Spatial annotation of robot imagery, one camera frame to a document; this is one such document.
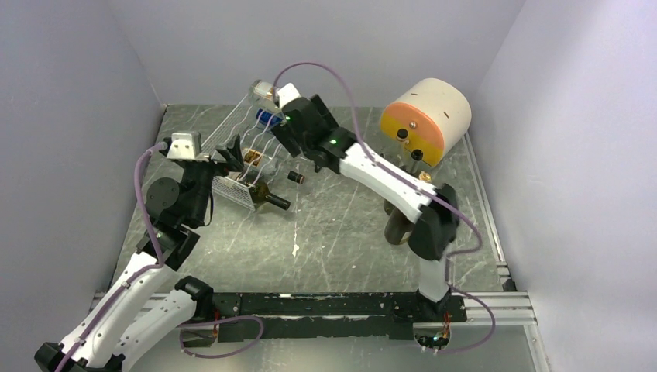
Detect dark green bottle black neck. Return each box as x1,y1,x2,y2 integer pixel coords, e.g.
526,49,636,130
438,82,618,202
226,178,291,211

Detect brown bottle gold foil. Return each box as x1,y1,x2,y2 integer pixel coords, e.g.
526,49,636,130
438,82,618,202
384,200,414,246

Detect clear bottle white gold label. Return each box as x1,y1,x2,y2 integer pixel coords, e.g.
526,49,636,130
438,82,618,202
396,128,409,157

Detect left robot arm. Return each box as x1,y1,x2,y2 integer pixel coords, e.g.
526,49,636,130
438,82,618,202
34,132,243,371

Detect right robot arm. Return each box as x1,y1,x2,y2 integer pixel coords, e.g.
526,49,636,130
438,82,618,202
273,95,459,321

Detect blue clear bottle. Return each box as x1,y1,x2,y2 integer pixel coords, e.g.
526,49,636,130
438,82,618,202
256,109,284,130

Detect cream orange yellow cylinder box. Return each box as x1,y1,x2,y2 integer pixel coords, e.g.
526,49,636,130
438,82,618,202
380,77,472,168

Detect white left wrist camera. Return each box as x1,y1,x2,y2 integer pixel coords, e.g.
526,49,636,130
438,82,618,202
167,131,201,160

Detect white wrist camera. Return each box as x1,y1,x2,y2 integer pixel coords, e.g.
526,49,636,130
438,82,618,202
275,83,301,111
167,131,201,160

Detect white wire wine rack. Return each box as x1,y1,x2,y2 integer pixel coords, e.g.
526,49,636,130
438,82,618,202
201,96,288,212

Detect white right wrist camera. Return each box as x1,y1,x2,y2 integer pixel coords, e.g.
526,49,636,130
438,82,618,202
275,83,301,111

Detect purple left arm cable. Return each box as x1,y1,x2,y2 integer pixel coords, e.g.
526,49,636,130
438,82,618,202
53,143,170,372

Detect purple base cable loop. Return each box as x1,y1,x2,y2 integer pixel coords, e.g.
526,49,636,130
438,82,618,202
178,315,265,360

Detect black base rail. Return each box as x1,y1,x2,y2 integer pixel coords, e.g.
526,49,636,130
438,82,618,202
213,292,467,343

